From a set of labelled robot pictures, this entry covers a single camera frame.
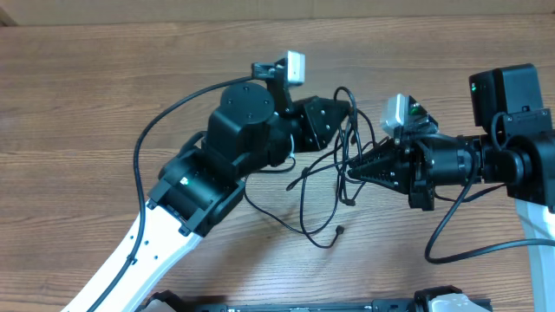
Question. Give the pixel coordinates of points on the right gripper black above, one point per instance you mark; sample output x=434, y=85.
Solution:
x=410, y=176

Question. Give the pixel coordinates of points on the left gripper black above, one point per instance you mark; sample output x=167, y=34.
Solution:
x=314, y=133

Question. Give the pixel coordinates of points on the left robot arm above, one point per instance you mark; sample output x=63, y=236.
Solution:
x=252, y=128

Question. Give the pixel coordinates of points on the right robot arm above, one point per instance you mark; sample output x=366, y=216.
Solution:
x=516, y=151

